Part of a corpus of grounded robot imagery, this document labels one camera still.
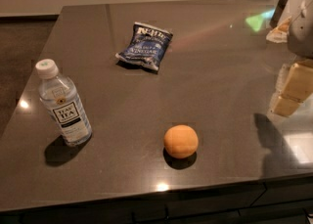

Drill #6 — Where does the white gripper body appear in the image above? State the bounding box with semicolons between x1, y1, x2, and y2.
288;4;313;59

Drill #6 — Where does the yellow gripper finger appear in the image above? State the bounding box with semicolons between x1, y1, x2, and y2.
266;17;291;43
269;59;313;117

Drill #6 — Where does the clear blue plastic water bottle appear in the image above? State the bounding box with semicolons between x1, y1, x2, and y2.
35;59;92;147

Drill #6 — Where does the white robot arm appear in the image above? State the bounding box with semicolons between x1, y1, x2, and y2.
266;0;313;117

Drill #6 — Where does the blue chip bag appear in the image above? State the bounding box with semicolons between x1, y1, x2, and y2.
115;22;173;71

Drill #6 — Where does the orange fruit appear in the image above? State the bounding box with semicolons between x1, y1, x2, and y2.
163;125;199;159

